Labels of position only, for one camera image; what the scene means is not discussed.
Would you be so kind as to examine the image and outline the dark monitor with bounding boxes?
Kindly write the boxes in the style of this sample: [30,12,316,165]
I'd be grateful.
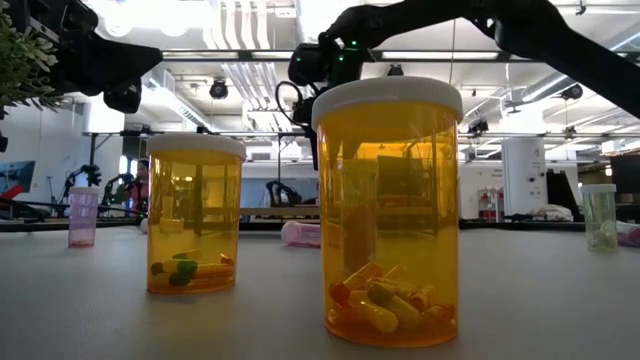
[609,153,640,197]

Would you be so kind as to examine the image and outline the black overhead rig beam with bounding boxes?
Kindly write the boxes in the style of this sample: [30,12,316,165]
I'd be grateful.
[162,48,640,65]

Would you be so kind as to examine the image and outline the red white cabinet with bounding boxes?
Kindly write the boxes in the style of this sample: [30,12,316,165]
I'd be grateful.
[477,188,505,221]

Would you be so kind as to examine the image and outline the black angular stand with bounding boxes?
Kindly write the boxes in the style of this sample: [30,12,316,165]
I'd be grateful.
[545,169,584,223]

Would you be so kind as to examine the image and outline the white cloth heap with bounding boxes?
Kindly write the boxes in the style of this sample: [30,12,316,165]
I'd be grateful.
[530,203,575,223]

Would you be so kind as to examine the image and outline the large orange medicine bottle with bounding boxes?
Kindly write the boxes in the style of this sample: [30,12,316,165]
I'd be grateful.
[310,75,465,350]
[145,132,248,295]

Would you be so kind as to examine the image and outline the black metal table frame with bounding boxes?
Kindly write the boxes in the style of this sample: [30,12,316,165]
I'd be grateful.
[0,217,640,234]

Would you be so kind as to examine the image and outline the white round pillar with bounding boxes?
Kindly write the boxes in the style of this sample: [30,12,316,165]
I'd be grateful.
[501,137,550,217]

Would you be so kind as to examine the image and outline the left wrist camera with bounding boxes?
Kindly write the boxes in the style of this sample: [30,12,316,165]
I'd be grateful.
[103,79,145,115]

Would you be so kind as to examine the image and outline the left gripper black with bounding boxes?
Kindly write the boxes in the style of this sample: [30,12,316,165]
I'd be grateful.
[9,0,165,96]

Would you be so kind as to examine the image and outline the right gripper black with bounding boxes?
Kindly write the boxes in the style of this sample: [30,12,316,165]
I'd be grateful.
[293,29,369,172]

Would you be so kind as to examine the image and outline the grey table mat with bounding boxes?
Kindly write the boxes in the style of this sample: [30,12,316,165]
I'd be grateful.
[0,227,640,360]

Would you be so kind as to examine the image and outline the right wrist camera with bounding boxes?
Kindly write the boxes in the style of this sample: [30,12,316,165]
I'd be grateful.
[288,43,330,88]

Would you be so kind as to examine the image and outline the white light bar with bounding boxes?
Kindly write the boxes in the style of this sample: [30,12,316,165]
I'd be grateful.
[382,51,501,60]
[249,50,296,60]

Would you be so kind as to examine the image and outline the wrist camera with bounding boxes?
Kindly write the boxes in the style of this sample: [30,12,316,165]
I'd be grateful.
[288,43,330,88]
[103,79,145,115]

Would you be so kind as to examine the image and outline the green potted plant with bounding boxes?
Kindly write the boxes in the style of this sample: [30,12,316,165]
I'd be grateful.
[0,0,65,154]

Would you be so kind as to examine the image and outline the person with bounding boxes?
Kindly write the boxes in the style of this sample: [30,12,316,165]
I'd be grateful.
[133,158,150,217]

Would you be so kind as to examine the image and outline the blue screen monitor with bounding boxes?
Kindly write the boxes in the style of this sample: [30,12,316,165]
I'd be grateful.
[0,159,37,196]

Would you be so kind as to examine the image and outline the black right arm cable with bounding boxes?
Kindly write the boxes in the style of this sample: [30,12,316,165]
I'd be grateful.
[275,81,301,126]

